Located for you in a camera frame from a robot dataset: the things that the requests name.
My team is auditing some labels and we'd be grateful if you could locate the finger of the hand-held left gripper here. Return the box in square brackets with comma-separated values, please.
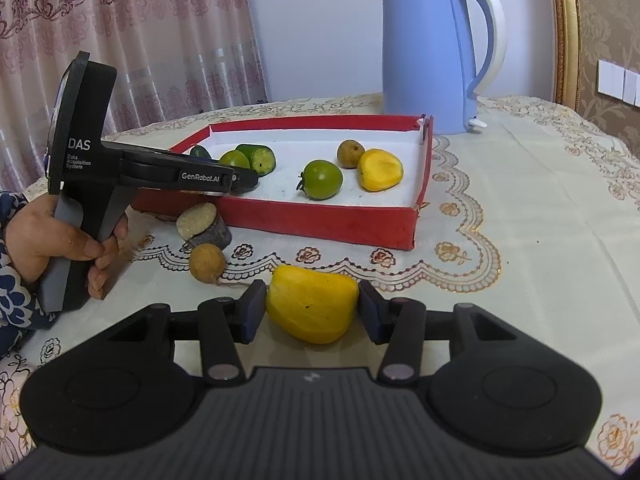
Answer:
[172, 153, 260, 195]

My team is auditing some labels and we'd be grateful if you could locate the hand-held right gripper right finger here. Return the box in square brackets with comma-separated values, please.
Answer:
[357, 280, 521, 383]

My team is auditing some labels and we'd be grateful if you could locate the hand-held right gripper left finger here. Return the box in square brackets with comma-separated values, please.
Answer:
[107, 280, 268, 382]

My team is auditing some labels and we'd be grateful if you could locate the small round green fruit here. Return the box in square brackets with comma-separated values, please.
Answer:
[219, 150, 252, 171]

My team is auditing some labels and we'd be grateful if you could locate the green cucumber piece with cut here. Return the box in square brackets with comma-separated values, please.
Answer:
[236, 144, 276, 176]

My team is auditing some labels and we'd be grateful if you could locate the large yellow fruit piece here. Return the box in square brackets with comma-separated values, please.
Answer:
[265, 265, 361, 345]

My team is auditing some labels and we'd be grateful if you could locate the round green tomato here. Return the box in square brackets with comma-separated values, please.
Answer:
[297, 160, 344, 201]

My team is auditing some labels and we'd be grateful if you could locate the red shallow cardboard box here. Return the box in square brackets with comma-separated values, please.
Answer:
[131, 114, 435, 251]

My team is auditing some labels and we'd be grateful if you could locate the brown longan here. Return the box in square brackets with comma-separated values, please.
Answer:
[189, 243, 228, 283]
[336, 140, 366, 169]

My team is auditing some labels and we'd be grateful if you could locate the person's left forearm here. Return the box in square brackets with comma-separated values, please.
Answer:
[0, 190, 56, 361]

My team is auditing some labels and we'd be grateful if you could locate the person's left hand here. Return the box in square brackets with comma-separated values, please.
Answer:
[4, 194, 130, 301]

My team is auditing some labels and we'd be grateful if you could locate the cut eggplant piece, beige face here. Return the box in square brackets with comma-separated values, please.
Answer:
[176, 202, 233, 252]

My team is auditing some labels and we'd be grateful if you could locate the pink patterned curtain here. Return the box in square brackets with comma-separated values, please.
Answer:
[0, 0, 268, 191]

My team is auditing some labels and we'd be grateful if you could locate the small yellow fruit piece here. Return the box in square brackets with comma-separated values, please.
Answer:
[357, 148, 404, 192]

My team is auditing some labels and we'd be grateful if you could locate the blue electric kettle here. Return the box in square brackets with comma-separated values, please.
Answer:
[381, 0, 507, 136]

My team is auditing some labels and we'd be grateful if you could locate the white wall switch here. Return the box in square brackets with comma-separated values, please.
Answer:
[597, 58, 640, 108]

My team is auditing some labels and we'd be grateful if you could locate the gold ornate frame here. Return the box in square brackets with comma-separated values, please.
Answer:
[547, 0, 583, 111]

